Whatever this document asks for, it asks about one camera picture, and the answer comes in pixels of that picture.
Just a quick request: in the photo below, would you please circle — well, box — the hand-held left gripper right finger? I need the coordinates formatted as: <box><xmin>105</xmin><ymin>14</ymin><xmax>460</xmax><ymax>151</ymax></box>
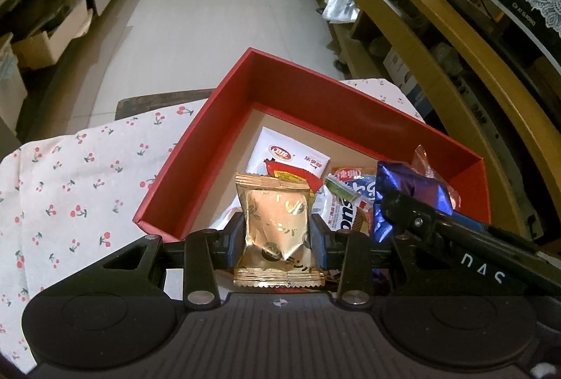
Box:
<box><xmin>309</xmin><ymin>214</ymin><xmax>422</xmax><ymax>310</ymax></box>

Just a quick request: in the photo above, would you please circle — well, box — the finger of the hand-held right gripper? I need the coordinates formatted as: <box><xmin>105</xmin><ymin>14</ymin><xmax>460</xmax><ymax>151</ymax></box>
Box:
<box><xmin>379</xmin><ymin>189</ymin><xmax>443</xmax><ymax>240</ymax></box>

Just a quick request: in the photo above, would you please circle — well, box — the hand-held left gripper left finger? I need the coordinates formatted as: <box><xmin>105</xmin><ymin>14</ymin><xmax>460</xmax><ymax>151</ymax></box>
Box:
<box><xmin>103</xmin><ymin>212</ymin><xmax>247</xmax><ymax>310</ymax></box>

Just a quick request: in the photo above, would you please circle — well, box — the blue foil snack packet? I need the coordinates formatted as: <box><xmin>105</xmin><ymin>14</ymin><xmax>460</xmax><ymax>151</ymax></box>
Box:
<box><xmin>372</xmin><ymin>160</ymin><xmax>455</xmax><ymax>245</ymax></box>

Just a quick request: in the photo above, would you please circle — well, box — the gold foil snack packet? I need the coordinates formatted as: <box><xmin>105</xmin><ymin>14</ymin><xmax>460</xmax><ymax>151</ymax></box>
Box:
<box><xmin>234</xmin><ymin>171</ymin><xmax>326</xmax><ymax>288</ymax></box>

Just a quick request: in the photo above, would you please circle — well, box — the clear bread packet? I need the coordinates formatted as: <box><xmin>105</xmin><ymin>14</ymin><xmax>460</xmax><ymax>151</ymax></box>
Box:
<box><xmin>411</xmin><ymin>144</ymin><xmax>462</xmax><ymax>210</ymax></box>

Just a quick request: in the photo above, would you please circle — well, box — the red and yellow gummy packet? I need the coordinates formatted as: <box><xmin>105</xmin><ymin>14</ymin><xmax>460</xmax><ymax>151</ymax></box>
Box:
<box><xmin>265</xmin><ymin>160</ymin><xmax>326</xmax><ymax>193</ymax></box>

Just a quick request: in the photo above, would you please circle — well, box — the red cardboard box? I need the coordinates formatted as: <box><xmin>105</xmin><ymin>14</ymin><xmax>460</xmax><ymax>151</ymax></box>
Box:
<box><xmin>132</xmin><ymin>47</ymin><xmax>492</xmax><ymax>274</ymax></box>

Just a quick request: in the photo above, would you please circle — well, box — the blue and white snack packet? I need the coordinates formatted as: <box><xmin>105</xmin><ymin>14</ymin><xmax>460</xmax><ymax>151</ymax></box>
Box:
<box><xmin>326</xmin><ymin>174</ymin><xmax>380</xmax><ymax>236</ymax></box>

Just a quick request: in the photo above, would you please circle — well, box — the green snack packet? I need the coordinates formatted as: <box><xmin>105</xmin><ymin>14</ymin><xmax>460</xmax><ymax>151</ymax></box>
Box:
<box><xmin>323</xmin><ymin>179</ymin><xmax>352</xmax><ymax>199</ymax></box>

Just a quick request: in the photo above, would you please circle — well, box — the orange snack packet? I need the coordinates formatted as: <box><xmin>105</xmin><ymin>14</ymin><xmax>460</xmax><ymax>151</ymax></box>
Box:
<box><xmin>331</xmin><ymin>166</ymin><xmax>365</xmax><ymax>181</ymax></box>

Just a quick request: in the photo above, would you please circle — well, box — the white snack packet red logo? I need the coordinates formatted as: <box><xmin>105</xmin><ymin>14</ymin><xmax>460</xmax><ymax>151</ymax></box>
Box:
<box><xmin>246</xmin><ymin>126</ymin><xmax>330</xmax><ymax>179</ymax></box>

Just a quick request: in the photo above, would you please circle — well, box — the white and blue box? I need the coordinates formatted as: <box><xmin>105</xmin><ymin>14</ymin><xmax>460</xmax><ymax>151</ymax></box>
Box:
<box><xmin>383</xmin><ymin>47</ymin><xmax>422</xmax><ymax>100</ymax></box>

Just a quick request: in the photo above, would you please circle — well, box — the wooden television stand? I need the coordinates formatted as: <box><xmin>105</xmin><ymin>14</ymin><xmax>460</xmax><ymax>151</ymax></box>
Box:
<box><xmin>297</xmin><ymin>0</ymin><xmax>561</xmax><ymax>250</ymax></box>

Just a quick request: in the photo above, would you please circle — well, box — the white cherry print cloth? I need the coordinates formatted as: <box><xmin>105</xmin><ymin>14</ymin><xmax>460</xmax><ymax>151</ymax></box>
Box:
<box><xmin>0</xmin><ymin>78</ymin><xmax>427</xmax><ymax>375</ymax></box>

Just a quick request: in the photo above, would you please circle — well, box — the black television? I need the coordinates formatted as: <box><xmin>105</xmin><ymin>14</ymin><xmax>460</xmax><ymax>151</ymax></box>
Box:
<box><xmin>438</xmin><ymin>0</ymin><xmax>561</xmax><ymax>108</ymax></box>

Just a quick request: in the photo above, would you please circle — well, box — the silver foil bag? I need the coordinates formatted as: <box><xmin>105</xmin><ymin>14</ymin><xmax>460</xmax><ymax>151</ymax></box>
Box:
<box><xmin>321</xmin><ymin>0</ymin><xmax>361</xmax><ymax>25</ymax></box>

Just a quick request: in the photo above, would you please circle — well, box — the white cardboard box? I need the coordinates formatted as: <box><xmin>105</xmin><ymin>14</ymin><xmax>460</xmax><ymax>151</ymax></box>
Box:
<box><xmin>11</xmin><ymin>0</ymin><xmax>94</xmax><ymax>71</ymax></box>

